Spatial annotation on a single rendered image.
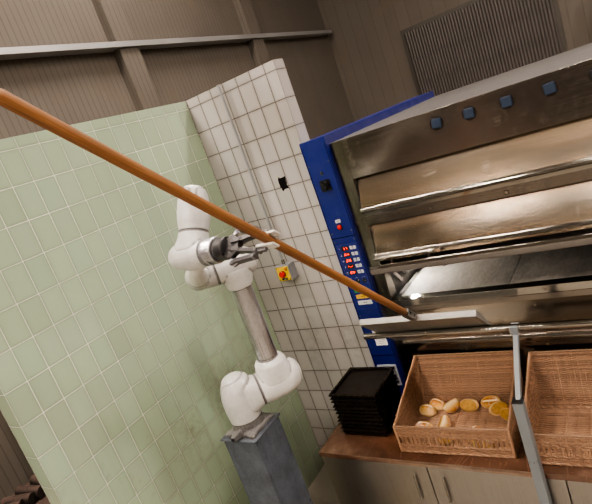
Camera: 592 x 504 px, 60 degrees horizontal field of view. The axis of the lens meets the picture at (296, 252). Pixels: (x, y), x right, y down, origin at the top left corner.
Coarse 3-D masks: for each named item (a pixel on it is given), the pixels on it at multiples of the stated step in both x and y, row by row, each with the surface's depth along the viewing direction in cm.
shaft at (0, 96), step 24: (0, 96) 95; (48, 120) 102; (96, 144) 109; (144, 168) 119; (168, 192) 125; (192, 192) 130; (216, 216) 137; (264, 240) 151; (312, 264) 168; (360, 288) 191
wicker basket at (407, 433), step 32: (480, 352) 267; (512, 352) 258; (416, 384) 284; (448, 384) 278; (480, 384) 269; (512, 384) 241; (416, 416) 276; (448, 416) 269; (480, 416) 261; (512, 416) 231; (416, 448) 252; (448, 448) 242; (480, 448) 233; (512, 448) 225
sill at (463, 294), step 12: (588, 276) 233; (480, 288) 261; (492, 288) 256; (504, 288) 251; (516, 288) 247; (528, 288) 244; (540, 288) 242; (552, 288) 239; (564, 288) 236; (576, 288) 233; (396, 300) 284; (408, 300) 280; (420, 300) 276; (432, 300) 273; (444, 300) 269; (456, 300) 266
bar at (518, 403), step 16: (576, 320) 202; (368, 336) 256; (384, 336) 251; (400, 336) 246; (416, 336) 242; (512, 400) 205; (528, 416) 206; (528, 432) 205; (528, 448) 207; (544, 480) 211; (544, 496) 212
